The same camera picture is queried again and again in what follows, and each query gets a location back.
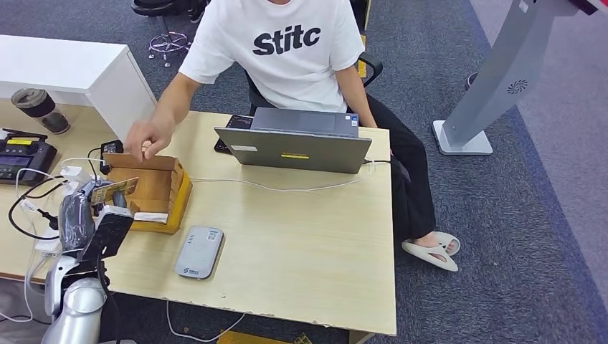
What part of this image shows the person's right hand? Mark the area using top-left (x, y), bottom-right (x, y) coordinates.
top-left (124, 118), bottom-right (174, 164)

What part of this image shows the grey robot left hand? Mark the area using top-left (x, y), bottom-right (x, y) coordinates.
top-left (57, 179), bottom-right (129, 252)

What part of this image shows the grey card reader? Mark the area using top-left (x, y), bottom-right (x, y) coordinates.
top-left (174, 226), bottom-right (225, 280)

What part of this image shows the person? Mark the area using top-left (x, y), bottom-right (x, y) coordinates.
top-left (124, 0), bottom-right (462, 273)

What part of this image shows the white power strip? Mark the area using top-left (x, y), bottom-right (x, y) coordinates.
top-left (35, 173), bottom-right (103, 254)

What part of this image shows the black power adapter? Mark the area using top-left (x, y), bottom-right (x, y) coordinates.
top-left (100, 139), bottom-right (125, 158)

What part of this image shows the brown cardboard box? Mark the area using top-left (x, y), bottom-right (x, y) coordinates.
top-left (102, 153), bottom-right (194, 236)

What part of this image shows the white paper strip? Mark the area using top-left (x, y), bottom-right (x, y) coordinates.
top-left (134, 211), bottom-right (170, 224)

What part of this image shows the black handheld controller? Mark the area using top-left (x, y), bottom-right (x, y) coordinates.
top-left (0, 128), bottom-right (58, 187)

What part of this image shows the black smartphone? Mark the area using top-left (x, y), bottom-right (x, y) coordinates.
top-left (214, 115), bottom-right (254, 156)

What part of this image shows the swivel chair with chrome base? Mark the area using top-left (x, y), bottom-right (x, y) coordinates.
top-left (130, 0), bottom-right (194, 67)

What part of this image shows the white cabinet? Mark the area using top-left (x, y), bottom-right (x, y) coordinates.
top-left (0, 34), bottom-right (158, 143)

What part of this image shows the clear tumbler with dark lid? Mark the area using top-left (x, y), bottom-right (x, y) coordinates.
top-left (11, 88), bottom-right (71, 135)

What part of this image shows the grey laptop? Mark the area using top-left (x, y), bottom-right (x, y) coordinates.
top-left (214, 107), bottom-right (373, 175)

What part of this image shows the yellow object under desk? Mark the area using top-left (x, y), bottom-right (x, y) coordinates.
top-left (217, 330), bottom-right (312, 344)

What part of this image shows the yellow strip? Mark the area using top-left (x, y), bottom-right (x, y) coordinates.
top-left (357, 34), bottom-right (368, 79)

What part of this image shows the beige slipper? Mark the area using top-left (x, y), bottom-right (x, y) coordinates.
top-left (401, 239), bottom-right (460, 273)
top-left (429, 231), bottom-right (462, 258)

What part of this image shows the grey kiosk stand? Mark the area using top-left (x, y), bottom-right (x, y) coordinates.
top-left (432, 0), bottom-right (578, 157)

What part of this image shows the black plug cable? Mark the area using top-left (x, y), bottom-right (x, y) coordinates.
top-left (8, 176), bottom-right (65, 242)

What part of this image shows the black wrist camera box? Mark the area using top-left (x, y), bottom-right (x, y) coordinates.
top-left (78, 205), bottom-right (135, 264)

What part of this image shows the thin white charger cable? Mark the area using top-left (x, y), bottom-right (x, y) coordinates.
top-left (15, 157), bottom-right (106, 201)

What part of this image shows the white power strip cord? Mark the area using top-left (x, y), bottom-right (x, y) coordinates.
top-left (0, 252), bottom-right (51, 324)

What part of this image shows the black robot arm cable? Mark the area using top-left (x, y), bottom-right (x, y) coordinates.
top-left (96, 256), bottom-right (122, 344)

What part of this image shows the white laptop charging cable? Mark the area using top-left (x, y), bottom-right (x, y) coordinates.
top-left (189, 160), bottom-right (391, 194)

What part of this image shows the white cable under desk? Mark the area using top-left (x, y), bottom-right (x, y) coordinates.
top-left (166, 300), bottom-right (247, 344)

